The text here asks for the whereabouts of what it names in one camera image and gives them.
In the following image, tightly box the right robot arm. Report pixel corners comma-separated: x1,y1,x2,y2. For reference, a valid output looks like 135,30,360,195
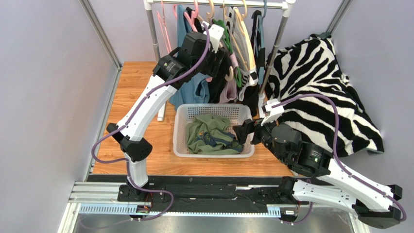
233,119,405,229

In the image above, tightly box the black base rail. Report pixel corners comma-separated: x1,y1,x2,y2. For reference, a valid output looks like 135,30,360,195
87,175,309,217

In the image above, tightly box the beige wooden hanger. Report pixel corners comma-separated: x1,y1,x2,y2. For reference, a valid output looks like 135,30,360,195
206,0,234,82

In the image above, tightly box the mauve tank top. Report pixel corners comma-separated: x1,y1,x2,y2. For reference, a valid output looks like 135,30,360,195
220,53,243,104

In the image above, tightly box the thin pink wire hanger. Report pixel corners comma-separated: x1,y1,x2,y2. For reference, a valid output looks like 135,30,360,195
157,0,172,53

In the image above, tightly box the metal clothes rack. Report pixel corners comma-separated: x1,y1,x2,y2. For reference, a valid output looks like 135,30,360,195
143,0,295,117

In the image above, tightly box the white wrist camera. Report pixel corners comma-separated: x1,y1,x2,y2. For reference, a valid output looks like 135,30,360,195
261,99,284,126
202,21,224,53

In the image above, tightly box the black tank top on right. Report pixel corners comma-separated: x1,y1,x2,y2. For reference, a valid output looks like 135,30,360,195
242,10,266,117

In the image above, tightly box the grey-blue hanger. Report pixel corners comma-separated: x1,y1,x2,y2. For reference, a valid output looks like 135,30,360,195
255,0,267,85

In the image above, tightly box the zebra print blanket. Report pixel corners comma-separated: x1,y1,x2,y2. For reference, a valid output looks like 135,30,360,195
265,34,384,157

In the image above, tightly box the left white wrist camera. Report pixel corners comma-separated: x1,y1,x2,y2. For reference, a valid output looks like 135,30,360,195
202,21,224,53

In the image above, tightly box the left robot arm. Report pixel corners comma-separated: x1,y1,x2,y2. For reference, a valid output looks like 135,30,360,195
107,29,225,193

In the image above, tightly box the green tank top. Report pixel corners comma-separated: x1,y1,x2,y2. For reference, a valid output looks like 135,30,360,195
185,114,243,155

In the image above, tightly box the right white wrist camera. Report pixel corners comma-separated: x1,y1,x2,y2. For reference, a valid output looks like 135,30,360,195
261,99,284,126

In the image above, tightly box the green hanger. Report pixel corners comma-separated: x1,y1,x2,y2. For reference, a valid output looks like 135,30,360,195
212,19,242,87

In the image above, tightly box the blue tank top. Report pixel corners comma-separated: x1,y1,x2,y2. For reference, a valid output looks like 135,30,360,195
169,5,210,111

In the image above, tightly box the white plastic laundry basket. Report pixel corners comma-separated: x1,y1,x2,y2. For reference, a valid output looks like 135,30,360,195
173,104,255,159

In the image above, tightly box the thick pink plastic hanger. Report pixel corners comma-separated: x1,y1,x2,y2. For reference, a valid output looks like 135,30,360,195
172,0,214,83

